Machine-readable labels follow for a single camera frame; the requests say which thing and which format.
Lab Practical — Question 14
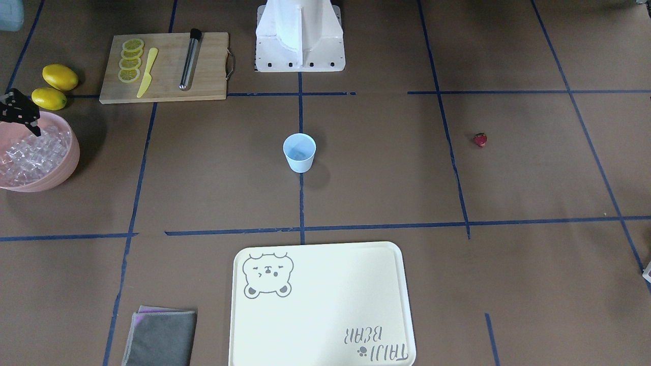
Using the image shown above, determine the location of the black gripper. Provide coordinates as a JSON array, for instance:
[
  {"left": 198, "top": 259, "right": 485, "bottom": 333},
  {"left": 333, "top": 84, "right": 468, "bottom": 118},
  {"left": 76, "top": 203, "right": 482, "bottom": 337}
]
[{"left": 1, "top": 88, "right": 42, "bottom": 137}]

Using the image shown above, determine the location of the red strawberry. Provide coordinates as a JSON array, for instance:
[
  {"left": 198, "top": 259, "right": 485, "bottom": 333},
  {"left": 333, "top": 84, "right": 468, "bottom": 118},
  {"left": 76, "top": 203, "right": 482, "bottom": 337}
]
[{"left": 474, "top": 133, "right": 488, "bottom": 147}]

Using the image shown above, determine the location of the pile of clear ice cubes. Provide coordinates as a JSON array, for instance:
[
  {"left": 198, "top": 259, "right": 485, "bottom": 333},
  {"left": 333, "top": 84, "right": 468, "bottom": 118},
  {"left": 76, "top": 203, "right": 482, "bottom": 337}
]
[{"left": 1, "top": 126, "right": 72, "bottom": 187}]

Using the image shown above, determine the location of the light blue cup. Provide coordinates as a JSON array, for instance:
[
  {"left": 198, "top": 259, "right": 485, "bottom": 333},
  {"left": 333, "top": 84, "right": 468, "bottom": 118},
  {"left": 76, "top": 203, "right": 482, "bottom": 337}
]
[{"left": 283, "top": 134, "right": 317, "bottom": 173}]

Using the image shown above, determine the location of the whole yellow lemon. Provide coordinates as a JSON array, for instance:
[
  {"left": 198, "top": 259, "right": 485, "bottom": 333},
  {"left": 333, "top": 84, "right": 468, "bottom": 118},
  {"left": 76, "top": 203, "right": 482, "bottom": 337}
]
[
  {"left": 42, "top": 64, "right": 79, "bottom": 92},
  {"left": 31, "top": 87, "right": 67, "bottom": 111}
]

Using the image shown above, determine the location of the lemon slice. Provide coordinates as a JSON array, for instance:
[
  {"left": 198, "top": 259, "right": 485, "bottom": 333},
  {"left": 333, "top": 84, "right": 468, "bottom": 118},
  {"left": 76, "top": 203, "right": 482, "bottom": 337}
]
[
  {"left": 117, "top": 69, "right": 140, "bottom": 83},
  {"left": 119, "top": 57, "right": 142, "bottom": 70},
  {"left": 121, "top": 49, "right": 143, "bottom": 60},
  {"left": 122, "top": 39, "right": 144, "bottom": 52}
]

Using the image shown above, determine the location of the yellow plastic knife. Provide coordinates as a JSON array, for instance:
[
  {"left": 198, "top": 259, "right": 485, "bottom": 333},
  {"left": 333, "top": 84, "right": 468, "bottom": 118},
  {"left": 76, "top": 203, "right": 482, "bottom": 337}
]
[{"left": 136, "top": 48, "right": 159, "bottom": 98}]

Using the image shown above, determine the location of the steel muddler black tip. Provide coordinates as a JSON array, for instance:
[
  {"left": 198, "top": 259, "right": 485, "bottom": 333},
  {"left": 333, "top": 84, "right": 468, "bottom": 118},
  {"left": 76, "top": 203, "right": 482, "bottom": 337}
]
[{"left": 179, "top": 28, "right": 202, "bottom": 91}]

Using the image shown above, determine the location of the wooden cutting board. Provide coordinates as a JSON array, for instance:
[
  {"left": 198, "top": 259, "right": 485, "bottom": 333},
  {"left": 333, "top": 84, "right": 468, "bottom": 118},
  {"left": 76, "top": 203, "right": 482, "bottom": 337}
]
[{"left": 99, "top": 32, "right": 232, "bottom": 104}]

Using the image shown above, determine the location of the grey folded cloth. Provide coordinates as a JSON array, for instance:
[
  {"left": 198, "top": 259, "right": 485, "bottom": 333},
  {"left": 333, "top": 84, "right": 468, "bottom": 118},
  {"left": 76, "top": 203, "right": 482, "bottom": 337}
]
[{"left": 121, "top": 305, "right": 197, "bottom": 365}]

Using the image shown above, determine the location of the cream bear tray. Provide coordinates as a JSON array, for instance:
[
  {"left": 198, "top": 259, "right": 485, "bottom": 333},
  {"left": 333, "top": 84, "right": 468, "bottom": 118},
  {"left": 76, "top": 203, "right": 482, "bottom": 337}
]
[{"left": 228, "top": 241, "right": 417, "bottom": 365}]

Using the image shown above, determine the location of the white rack corner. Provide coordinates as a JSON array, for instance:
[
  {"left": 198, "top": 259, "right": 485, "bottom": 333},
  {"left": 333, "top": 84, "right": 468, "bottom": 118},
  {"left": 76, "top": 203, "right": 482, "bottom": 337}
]
[{"left": 642, "top": 262, "right": 651, "bottom": 284}]

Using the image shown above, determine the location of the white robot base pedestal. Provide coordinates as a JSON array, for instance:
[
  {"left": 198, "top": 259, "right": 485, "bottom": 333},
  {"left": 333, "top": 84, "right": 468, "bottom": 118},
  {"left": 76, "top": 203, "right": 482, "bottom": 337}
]
[{"left": 254, "top": 1, "right": 346, "bottom": 73}]

